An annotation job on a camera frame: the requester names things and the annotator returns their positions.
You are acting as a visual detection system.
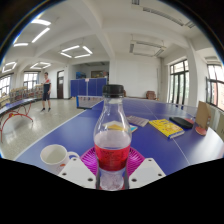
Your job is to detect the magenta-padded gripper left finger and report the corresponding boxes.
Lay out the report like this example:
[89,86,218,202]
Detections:
[58,146,100,190]

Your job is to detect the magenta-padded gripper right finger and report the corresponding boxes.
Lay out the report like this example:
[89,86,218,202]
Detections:
[126,146,167,190]

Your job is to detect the clear bottle with red label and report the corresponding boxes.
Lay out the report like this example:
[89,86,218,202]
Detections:
[92,84,133,191]

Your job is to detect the white mug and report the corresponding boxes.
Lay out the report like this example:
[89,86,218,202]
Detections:
[39,143,81,176]

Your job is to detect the grey booklet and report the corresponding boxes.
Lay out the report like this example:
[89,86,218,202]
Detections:
[125,115,150,128]

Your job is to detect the red table tennis paddle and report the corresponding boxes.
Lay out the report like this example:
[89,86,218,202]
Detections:
[194,124,208,137]
[184,117,197,125]

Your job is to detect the table tennis net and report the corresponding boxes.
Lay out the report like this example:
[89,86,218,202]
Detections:
[76,95,104,110]

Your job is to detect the brown armchair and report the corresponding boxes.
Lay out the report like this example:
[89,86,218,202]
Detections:
[145,90,158,101]

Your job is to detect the blue partition barriers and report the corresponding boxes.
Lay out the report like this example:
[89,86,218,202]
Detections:
[70,77,108,98]

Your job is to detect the beige cabinet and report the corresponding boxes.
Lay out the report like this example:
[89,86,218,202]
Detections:
[209,107,224,141]

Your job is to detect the person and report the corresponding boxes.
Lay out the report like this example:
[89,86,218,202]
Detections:
[40,72,53,113]

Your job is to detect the dark wooden door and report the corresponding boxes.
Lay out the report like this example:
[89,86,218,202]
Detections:
[56,69,65,100]

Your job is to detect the tall dark-framed window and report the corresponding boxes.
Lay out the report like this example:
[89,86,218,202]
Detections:
[169,59,190,107]

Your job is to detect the colourful shelf unit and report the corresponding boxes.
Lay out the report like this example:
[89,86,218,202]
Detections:
[8,84,44,104]

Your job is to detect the small bright window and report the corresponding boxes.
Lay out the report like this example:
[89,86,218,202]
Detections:
[23,72,39,92]

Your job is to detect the wide dark-framed window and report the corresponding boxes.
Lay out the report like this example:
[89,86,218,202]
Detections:
[205,63,224,112]

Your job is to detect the ceiling air conditioner unit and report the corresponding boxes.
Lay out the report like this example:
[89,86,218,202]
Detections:
[129,39,167,58]

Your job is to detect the ceiling lights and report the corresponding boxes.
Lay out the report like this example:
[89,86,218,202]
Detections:
[0,18,94,74]

